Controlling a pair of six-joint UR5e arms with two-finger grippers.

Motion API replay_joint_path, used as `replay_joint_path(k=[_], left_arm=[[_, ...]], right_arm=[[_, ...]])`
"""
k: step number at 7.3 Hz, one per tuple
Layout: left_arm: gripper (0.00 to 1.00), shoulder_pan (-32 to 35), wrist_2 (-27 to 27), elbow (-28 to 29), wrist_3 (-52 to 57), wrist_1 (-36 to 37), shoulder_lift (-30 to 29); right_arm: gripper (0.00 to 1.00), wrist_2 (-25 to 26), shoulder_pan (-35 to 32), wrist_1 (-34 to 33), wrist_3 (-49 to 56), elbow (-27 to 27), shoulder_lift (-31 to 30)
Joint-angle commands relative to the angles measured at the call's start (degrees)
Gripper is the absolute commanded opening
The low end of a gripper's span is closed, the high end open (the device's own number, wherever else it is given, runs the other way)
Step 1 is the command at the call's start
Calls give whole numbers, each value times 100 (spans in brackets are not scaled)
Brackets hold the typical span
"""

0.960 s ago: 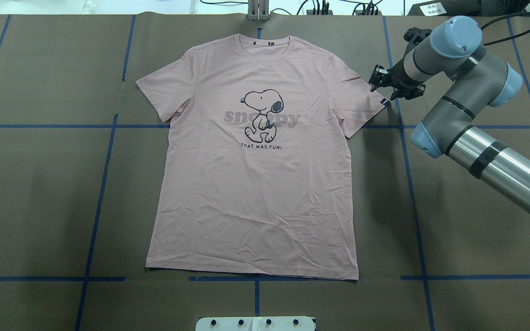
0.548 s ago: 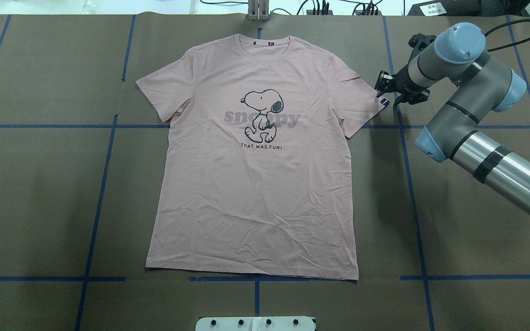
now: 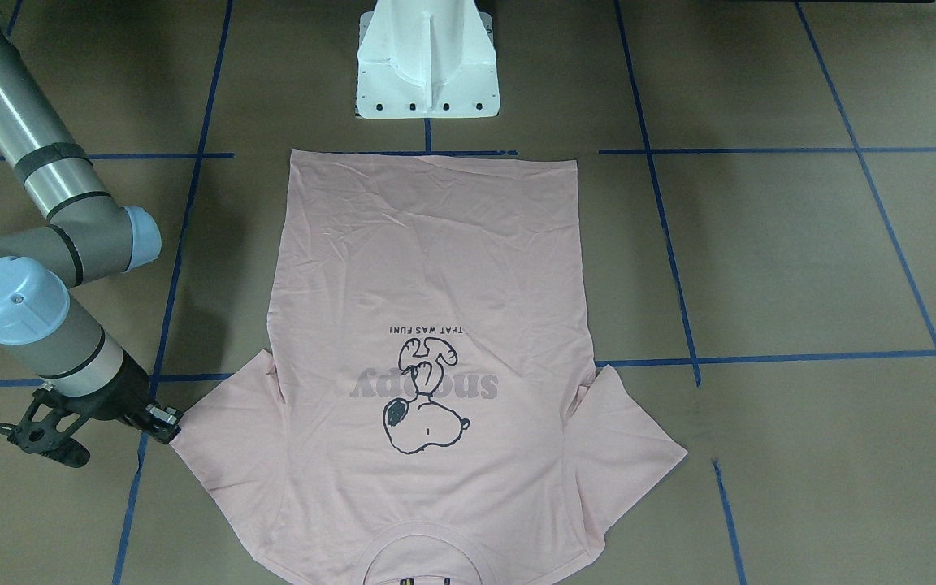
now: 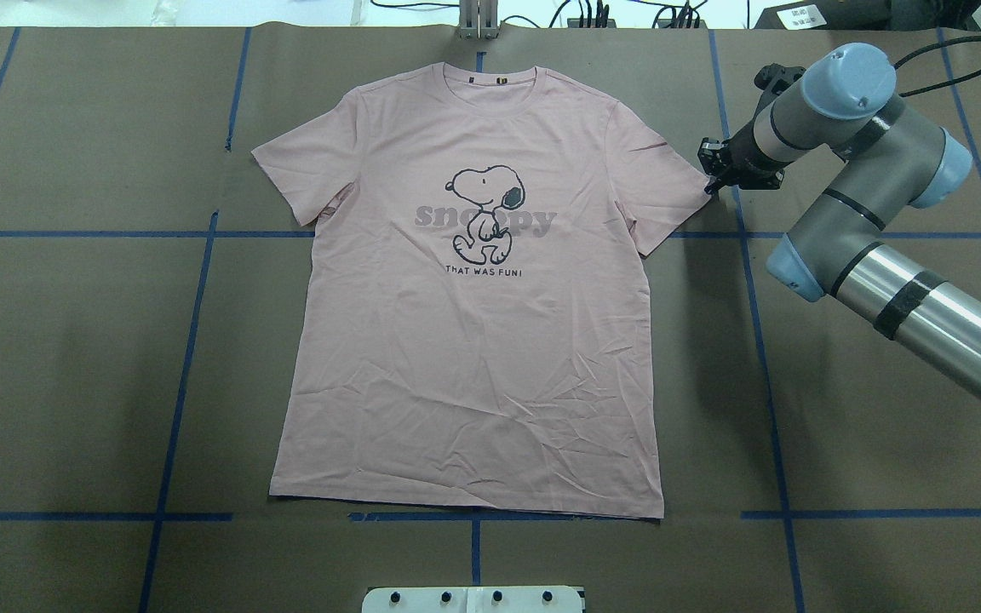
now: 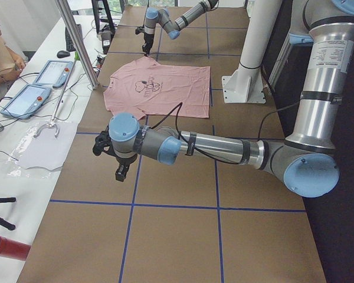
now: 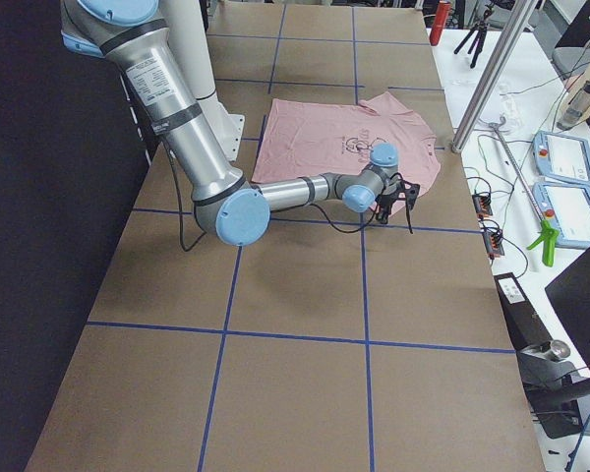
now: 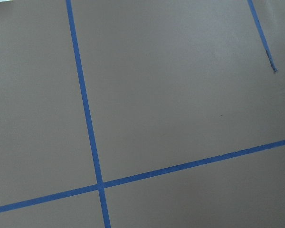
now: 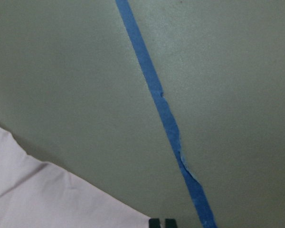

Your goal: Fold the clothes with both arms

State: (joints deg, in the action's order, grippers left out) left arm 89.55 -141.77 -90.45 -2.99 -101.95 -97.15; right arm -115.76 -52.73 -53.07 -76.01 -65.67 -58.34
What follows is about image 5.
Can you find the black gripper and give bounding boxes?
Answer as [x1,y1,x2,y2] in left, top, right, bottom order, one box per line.
[142,33,152,55]
[115,155,137,182]

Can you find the pink Snoopy t-shirt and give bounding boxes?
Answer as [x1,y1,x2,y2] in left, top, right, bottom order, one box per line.
[103,56,210,120]

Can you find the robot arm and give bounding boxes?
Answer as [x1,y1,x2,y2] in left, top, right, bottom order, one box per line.
[105,1,354,198]
[135,0,219,56]

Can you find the black power adapter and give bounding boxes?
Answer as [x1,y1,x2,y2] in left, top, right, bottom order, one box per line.
[97,30,112,54]

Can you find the metal reacher grabber tool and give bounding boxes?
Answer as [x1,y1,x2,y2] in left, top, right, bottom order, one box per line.
[33,51,80,139]

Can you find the black keyboard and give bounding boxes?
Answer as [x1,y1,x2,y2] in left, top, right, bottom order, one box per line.
[64,23,83,52]

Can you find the white paper sheet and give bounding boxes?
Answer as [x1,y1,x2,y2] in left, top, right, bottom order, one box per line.
[18,122,77,170]

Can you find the black computer mouse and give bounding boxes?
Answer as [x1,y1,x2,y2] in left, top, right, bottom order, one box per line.
[57,50,70,58]

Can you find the far teach pendant tablet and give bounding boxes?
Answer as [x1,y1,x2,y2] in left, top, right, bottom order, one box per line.
[33,60,73,88]

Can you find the teach pendant tablet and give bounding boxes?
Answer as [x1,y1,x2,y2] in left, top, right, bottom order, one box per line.
[33,60,73,88]
[0,84,51,119]

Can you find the brown paper table cover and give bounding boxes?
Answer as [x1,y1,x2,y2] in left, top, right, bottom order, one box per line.
[18,7,325,282]

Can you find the clear plastic bag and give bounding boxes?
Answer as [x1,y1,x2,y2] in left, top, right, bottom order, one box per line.
[1,122,77,179]

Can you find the near teach pendant tablet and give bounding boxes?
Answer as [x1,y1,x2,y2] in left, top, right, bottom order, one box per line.
[0,84,51,119]

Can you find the red cylinder tube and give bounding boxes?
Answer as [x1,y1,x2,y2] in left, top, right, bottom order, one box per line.
[0,236,31,261]

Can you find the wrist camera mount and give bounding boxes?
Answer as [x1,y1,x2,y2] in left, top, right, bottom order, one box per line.
[135,26,145,35]
[93,126,116,156]

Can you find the black desk cables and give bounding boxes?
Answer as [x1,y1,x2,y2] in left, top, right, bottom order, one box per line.
[0,17,107,162]

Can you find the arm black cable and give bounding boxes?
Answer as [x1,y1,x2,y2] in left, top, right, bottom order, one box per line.
[149,101,301,166]

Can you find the black stool frame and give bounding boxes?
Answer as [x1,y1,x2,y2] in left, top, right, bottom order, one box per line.
[91,0,116,35]

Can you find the aluminium frame post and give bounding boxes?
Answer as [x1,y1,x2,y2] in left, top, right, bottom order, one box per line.
[55,0,99,90]

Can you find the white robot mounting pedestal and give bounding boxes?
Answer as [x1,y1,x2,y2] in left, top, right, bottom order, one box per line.
[222,0,282,104]

